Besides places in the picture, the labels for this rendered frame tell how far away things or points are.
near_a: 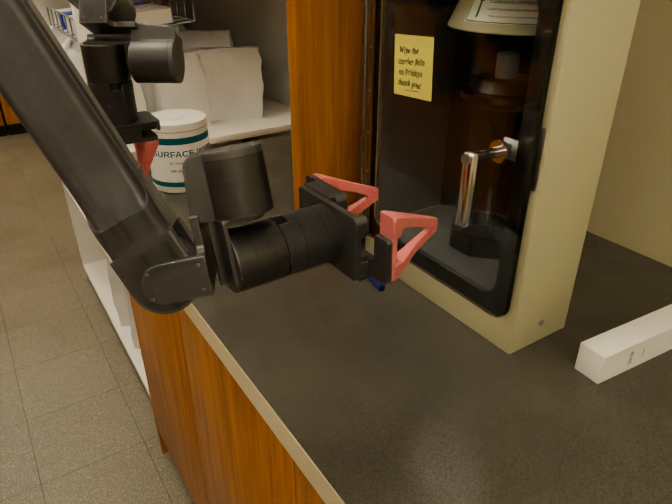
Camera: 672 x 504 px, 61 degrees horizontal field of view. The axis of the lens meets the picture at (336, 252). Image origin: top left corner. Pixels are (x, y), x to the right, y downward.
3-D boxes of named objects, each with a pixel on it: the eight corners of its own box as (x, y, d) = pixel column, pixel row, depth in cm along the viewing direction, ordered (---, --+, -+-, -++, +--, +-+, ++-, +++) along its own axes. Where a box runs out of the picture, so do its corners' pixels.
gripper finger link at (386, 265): (406, 177, 58) (329, 198, 54) (455, 199, 53) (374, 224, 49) (403, 235, 62) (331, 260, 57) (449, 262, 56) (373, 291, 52)
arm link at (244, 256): (212, 289, 53) (235, 303, 48) (195, 218, 51) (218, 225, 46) (277, 267, 56) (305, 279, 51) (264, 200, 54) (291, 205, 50)
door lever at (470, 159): (498, 221, 67) (482, 213, 69) (510, 142, 62) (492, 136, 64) (464, 231, 64) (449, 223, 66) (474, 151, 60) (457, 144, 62)
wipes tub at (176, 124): (200, 168, 134) (193, 105, 127) (222, 185, 124) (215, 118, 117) (145, 179, 128) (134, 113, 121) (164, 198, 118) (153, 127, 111)
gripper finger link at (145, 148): (166, 188, 84) (157, 125, 79) (117, 198, 80) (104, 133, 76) (152, 174, 89) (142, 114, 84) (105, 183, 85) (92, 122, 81)
